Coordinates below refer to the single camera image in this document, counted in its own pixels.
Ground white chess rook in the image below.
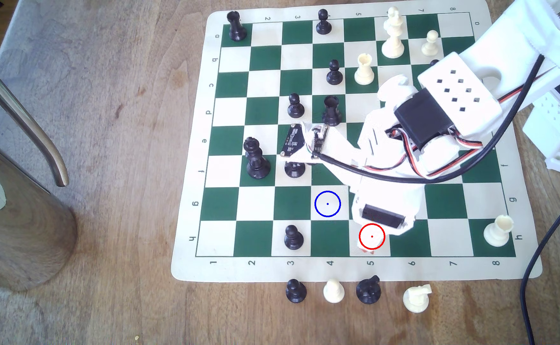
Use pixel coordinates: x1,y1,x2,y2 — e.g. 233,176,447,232
483,214,515,248
354,53,375,86

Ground stainless steel pitcher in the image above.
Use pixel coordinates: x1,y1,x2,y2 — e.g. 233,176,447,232
0,58,79,293

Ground green white chess mat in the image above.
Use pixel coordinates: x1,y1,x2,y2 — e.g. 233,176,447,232
171,0,544,283

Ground black rook row f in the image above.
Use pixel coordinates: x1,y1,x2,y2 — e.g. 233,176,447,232
284,159,306,179

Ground black queen piece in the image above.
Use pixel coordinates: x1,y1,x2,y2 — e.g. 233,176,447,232
243,136,271,180

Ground black chess knight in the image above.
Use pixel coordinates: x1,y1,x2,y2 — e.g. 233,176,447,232
356,275,382,305

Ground black camera cable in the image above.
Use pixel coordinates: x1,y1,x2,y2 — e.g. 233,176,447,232
311,0,560,345

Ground black chess rook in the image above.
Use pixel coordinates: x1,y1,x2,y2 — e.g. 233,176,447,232
226,11,248,42
322,95,342,127

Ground white chess pawn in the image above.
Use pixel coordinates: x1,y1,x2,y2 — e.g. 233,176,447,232
421,30,440,57
323,279,345,304

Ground white chess knight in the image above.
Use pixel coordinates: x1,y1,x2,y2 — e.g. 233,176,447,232
403,284,433,314

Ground white chess king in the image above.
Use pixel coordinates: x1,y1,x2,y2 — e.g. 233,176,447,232
381,6,405,59

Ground red black white servo wires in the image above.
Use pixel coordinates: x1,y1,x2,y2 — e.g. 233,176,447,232
388,57,560,180

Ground black camera circuit board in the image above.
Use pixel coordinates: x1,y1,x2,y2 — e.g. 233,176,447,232
280,123,329,160

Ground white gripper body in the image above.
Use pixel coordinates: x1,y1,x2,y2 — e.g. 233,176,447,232
342,112,428,236

